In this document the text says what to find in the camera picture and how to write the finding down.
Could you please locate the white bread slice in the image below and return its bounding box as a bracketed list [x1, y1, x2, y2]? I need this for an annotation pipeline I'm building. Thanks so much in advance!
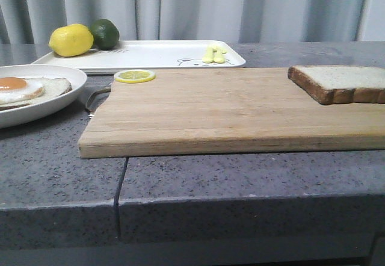
[288, 65, 384, 105]

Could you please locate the white plate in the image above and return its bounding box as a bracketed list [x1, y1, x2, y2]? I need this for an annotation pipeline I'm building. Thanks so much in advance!
[1, 64, 87, 128]

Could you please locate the white bear tray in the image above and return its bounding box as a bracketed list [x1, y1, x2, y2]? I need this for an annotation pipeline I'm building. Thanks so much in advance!
[33, 40, 245, 75]

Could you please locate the wooden cutting board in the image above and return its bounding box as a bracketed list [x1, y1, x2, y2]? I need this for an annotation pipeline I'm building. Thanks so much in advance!
[78, 68, 384, 158]

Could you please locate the yellow plastic fork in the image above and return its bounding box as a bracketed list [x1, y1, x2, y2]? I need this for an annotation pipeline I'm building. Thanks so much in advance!
[202, 46, 216, 63]

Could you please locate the yellow plastic knife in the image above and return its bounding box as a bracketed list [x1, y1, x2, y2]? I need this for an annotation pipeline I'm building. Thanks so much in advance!
[213, 46, 226, 64]

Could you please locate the lemon slice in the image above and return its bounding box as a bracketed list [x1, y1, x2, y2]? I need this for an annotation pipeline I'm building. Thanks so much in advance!
[114, 69, 156, 84]

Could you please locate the green lime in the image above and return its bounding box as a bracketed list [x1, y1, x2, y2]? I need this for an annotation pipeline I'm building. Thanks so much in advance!
[90, 19, 120, 50]

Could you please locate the yellow lemon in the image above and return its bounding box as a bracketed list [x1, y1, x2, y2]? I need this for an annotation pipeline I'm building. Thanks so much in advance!
[48, 23, 94, 57]

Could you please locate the grey curtain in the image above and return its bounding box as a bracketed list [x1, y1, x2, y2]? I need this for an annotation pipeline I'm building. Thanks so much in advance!
[1, 0, 384, 44]

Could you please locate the fried egg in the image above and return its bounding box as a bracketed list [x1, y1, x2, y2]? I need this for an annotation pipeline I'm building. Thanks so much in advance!
[1, 77, 44, 104]

